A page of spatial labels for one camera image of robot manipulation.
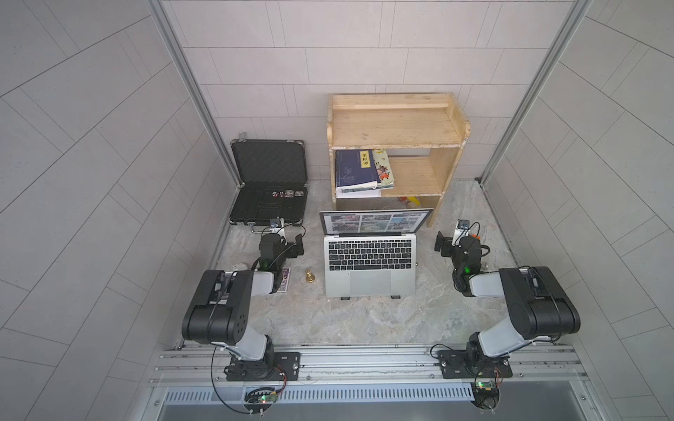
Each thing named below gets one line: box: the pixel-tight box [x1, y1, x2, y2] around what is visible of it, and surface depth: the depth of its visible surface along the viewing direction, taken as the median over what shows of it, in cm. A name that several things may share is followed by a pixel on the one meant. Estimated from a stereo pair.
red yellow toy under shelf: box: [396, 196, 421, 207], surface depth 111 cm
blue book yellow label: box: [335, 149, 381, 187], surface depth 86 cm
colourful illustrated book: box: [372, 149, 395, 190], surface depth 88 cm
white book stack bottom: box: [335, 185, 382, 200], surface depth 83 cm
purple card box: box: [277, 267, 291, 293], surface depth 88 cm
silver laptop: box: [318, 207, 435, 299], surface depth 84 cm
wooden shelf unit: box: [326, 92, 472, 228], surface depth 80 cm
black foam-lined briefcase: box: [229, 138, 309, 226], surface depth 107 cm
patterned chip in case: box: [284, 189, 305, 198], surface depth 110 cm
